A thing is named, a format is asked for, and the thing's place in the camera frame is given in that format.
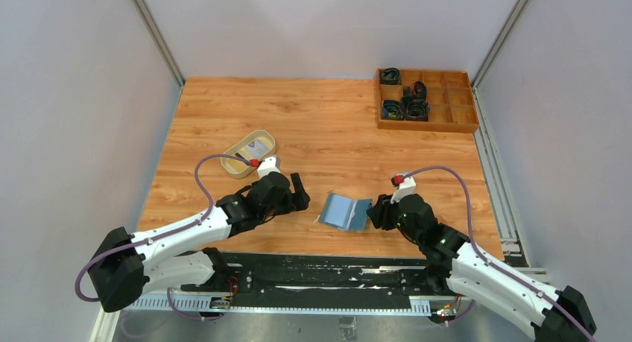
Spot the rolled blue belt lower left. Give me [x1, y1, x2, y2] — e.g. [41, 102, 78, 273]
[380, 99, 404, 121]

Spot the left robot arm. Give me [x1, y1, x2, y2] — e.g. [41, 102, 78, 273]
[86, 172, 310, 312]

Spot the aluminium rail frame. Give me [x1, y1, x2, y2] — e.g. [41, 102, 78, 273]
[106, 260, 557, 317]

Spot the cream oval tray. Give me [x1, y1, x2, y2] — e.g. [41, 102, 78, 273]
[221, 130, 277, 179]

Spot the white printed card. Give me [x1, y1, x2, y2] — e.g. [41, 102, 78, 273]
[246, 139, 270, 158]

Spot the rolled black belt lower centre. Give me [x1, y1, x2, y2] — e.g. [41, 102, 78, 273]
[400, 97, 430, 121]

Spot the blue card holder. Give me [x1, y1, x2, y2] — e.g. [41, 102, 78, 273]
[317, 193, 373, 232]

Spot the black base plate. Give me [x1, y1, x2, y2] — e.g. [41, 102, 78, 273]
[176, 252, 456, 310]

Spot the gold card with black stripe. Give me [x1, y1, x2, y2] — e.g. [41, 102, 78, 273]
[227, 152, 250, 171]

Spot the rolled dark belt centre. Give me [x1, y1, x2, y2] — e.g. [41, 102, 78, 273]
[403, 80, 428, 101]

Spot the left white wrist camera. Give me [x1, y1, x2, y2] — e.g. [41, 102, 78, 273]
[256, 155, 281, 179]

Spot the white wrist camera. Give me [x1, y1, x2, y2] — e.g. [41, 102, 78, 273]
[390, 172, 417, 204]
[256, 155, 281, 179]

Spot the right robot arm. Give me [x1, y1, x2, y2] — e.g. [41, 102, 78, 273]
[367, 194, 597, 341]

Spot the rolled dark belt top left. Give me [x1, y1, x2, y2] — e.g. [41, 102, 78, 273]
[379, 67, 401, 85]

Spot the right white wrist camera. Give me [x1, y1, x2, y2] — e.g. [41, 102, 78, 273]
[390, 172, 417, 204]

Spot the wooden compartment box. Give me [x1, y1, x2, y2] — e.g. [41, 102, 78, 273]
[374, 68, 480, 133]

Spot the rolled dark belt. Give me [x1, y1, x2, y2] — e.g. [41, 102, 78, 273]
[403, 80, 428, 101]
[379, 67, 401, 85]

